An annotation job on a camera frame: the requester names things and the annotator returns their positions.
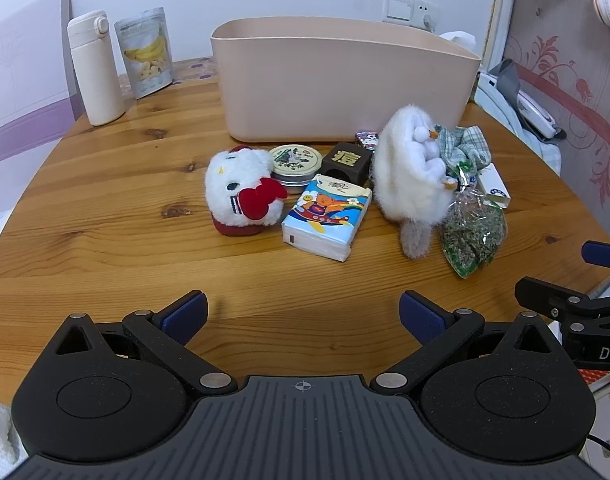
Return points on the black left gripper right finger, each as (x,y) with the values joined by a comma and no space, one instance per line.
(505,392)

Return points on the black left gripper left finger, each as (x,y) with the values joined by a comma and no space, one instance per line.
(101,392)

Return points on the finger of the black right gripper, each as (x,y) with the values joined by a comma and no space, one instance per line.
(596,253)
(572,309)

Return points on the bag of dried herbs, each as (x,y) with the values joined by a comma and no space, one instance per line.
(474,227)

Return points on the white hotel supplies box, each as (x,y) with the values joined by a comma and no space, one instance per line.
(492,186)

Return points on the green checked cloth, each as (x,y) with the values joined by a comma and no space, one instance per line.
(463,146)

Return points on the white fluffy duck plush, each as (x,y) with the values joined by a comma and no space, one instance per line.
(410,178)

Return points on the white red kitty plush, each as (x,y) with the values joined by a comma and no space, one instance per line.
(242,196)

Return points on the cartoon bear tissue pack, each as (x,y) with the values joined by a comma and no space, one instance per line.
(326,217)

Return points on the round tin with yellow lid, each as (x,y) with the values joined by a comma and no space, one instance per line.
(294,165)

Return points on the small kitty patterned box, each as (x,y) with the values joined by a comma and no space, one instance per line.
(367,139)

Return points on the light blue bedding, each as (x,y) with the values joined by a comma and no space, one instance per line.
(486,96)

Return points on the dark brown wooden cube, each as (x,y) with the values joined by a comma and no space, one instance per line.
(348,162)

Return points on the white thermos bottle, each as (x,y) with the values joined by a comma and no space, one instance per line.
(94,67)

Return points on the beige plastic storage bin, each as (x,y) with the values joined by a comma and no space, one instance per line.
(303,78)

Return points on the banana chips pouch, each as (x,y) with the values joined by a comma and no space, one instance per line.
(143,41)

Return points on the white device with grey strap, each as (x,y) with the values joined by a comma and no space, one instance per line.
(532,116)

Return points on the white wall switch socket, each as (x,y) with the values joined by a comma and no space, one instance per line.
(420,14)

